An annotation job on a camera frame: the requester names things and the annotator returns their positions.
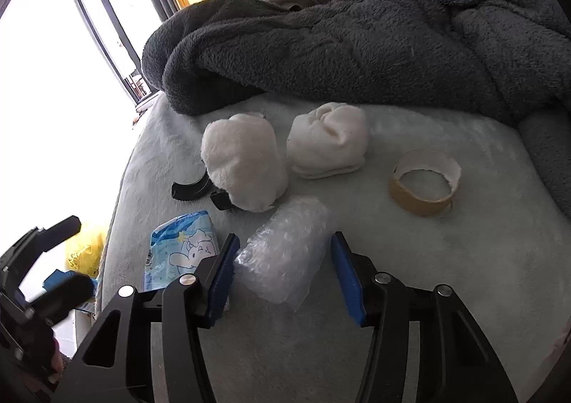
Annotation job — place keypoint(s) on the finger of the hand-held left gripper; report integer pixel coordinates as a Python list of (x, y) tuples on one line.
[(62, 227), (67, 292)]

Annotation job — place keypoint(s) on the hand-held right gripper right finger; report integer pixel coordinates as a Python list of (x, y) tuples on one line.
[(350, 285)]

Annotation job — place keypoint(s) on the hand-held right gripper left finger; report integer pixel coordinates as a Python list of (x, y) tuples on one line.
[(223, 280)]

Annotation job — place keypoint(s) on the blue tissue packet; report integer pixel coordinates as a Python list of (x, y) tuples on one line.
[(178, 247)]

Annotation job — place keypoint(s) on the clear bubble wrap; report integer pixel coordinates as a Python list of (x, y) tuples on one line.
[(285, 251)]

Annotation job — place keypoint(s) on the black plastic clip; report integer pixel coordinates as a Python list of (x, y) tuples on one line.
[(187, 188)]

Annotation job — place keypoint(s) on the smooth white cloth bundle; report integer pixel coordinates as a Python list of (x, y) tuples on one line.
[(243, 162)]

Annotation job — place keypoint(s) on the person's left hand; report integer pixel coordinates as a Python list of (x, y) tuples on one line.
[(57, 360)]

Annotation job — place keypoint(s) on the yellow plastic bag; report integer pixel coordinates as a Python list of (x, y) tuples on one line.
[(84, 251)]

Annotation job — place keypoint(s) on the bed with light plush cover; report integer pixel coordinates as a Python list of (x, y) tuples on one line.
[(446, 251)]

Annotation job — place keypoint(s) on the brown tape roll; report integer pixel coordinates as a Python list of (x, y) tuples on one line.
[(401, 196)]

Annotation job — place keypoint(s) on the grey fleece blanket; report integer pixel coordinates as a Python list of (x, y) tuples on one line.
[(357, 42)]

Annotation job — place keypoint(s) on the black sliding door frame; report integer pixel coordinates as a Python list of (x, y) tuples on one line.
[(101, 30)]

